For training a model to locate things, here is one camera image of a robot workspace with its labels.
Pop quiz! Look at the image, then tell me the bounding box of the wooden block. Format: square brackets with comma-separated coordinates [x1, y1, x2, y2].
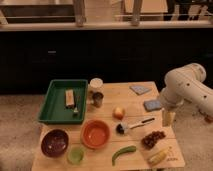
[65, 89, 74, 108]

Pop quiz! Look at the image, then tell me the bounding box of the green pepper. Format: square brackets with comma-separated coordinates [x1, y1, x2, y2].
[111, 145, 137, 166]

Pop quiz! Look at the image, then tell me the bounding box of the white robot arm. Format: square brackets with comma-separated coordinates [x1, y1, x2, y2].
[158, 63, 213, 127]

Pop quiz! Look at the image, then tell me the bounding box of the bunch of dark grapes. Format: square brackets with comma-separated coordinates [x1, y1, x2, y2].
[141, 131, 166, 150]

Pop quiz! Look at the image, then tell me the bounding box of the metal cup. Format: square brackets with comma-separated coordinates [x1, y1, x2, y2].
[92, 92, 104, 107]

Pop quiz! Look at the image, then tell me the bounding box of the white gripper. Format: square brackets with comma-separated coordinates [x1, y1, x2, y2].
[158, 88, 183, 127]

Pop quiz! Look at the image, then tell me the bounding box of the corn cob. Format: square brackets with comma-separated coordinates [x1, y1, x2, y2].
[148, 149, 169, 166]

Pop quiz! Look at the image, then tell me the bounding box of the glass jar white lid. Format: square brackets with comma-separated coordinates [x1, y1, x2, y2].
[88, 78, 103, 99]

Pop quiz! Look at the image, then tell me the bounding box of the green fork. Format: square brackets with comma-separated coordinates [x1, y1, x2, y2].
[73, 95, 79, 114]

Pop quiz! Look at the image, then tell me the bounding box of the black dish brush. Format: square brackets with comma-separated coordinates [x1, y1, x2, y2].
[116, 117, 155, 135]

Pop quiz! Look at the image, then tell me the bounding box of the blue sponge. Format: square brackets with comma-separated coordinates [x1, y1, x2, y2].
[143, 100, 162, 112]

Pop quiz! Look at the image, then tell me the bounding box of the green plastic tray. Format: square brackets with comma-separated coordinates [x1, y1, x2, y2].
[38, 79, 88, 124]

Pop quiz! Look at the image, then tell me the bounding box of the grey blue cloth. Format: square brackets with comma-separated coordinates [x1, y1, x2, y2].
[130, 85, 150, 95]

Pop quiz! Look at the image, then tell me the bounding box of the dark purple bowl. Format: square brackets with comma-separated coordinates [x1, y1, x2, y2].
[41, 129, 69, 158]

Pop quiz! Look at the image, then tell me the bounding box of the small green cup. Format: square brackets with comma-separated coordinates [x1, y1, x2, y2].
[67, 146, 84, 164]

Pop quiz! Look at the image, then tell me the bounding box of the orange bowl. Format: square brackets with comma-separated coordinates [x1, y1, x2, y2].
[81, 120, 110, 149]

